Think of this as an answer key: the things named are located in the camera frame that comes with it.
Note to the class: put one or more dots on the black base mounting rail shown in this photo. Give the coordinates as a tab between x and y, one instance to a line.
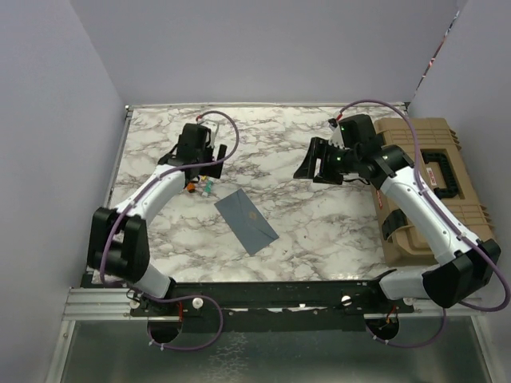
265	306

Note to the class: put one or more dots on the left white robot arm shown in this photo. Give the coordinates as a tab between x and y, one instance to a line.
118	242

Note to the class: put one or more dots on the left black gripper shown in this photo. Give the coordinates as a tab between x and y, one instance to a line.
211	171

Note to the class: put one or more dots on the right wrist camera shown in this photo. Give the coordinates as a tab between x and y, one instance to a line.
336	138

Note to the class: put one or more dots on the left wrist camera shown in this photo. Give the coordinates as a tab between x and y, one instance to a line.
213	126

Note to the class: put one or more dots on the green white glue stick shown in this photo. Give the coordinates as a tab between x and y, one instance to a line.
207	188

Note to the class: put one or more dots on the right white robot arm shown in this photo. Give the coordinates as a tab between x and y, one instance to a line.
436	236

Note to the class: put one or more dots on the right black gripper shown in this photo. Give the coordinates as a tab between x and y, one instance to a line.
307	169

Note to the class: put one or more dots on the tan plastic tool case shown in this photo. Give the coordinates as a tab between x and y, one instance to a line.
444	171

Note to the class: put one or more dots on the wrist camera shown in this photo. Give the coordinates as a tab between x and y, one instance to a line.
213	126
336	138

